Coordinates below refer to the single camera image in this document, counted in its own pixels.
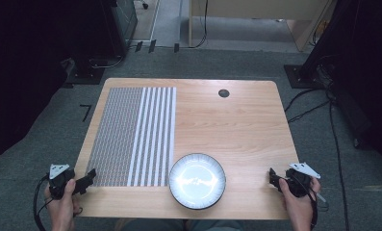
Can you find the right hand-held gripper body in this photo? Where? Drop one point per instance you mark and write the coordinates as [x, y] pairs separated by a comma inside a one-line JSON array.
[[299, 183]]

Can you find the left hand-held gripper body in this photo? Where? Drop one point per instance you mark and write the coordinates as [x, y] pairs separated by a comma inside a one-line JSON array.
[[59, 179]]

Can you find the white plate with dark rim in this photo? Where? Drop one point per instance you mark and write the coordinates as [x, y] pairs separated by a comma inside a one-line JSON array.
[[197, 181]]

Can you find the person's right hand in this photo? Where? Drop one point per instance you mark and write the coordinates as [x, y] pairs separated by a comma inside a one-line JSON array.
[[299, 208]]

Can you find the person's left hand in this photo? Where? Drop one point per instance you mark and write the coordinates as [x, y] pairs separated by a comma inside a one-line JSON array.
[[62, 207]]

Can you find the grey striped placemat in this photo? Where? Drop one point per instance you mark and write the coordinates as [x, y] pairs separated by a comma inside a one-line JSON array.
[[127, 138]]

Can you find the black round table grommet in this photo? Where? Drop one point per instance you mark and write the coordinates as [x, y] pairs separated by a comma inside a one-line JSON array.
[[224, 93]]

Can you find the black stand base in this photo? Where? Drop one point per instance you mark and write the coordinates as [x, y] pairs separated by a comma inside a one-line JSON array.
[[302, 77], [86, 72]]

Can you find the black curtain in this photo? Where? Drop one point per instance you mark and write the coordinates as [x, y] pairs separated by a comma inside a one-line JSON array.
[[365, 70], [34, 64]]

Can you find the dark equipment cabinet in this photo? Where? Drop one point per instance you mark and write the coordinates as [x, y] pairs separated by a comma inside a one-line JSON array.
[[126, 22]]

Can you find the light wooden cabinet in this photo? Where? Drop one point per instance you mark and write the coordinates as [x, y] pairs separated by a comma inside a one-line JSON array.
[[252, 16]]

